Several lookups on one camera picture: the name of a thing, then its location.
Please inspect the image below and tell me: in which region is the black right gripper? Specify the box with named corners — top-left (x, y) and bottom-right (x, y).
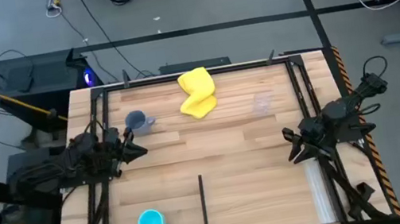
top-left (281, 119), bottom-right (338, 167)

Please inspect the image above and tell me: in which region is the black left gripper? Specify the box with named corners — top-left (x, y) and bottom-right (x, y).
top-left (100, 124), bottom-right (151, 174)

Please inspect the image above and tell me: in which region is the grey-blue mug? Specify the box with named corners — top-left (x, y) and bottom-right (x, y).
top-left (123, 107), bottom-right (159, 139)

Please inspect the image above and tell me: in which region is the clear glass cup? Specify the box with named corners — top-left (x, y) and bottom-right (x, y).
top-left (250, 92), bottom-right (276, 117)

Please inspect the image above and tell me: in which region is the yellow-black hazard tape strip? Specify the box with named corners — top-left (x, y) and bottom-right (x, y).
top-left (330, 39), bottom-right (400, 224)

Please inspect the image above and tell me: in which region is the teal mug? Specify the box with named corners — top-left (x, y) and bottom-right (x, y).
top-left (134, 206), bottom-right (173, 224)

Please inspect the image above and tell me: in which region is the yellow cloth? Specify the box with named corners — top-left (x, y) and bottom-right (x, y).
top-left (173, 65), bottom-right (221, 123)

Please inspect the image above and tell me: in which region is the black computer tower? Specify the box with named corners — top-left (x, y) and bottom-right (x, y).
top-left (0, 43), bottom-right (110, 141)

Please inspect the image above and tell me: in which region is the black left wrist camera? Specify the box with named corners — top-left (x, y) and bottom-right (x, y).
top-left (102, 125), bottom-right (122, 144)

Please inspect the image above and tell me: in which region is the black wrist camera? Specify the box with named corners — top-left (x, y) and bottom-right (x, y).
top-left (102, 125), bottom-right (122, 144)
top-left (297, 115), bottom-right (324, 139)

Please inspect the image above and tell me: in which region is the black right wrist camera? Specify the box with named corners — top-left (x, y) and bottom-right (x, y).
top-left (297, 115), bottom-right (324, 139)

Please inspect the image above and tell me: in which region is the black aluminium table frame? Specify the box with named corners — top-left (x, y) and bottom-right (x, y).
top-left (34, 33), bottom-right (398, 224)

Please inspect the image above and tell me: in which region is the long black floor cable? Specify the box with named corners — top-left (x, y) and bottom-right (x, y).
top-left (74, 0), bottom-right (150, 87)

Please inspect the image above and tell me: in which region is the yellow floor cable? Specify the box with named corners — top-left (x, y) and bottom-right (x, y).
top-left (0, 67), bottom-right (69, 133)

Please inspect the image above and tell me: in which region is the white and yellow cable bunch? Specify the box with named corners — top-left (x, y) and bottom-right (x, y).
top-left (43, 0), bottom-right (68, 20)

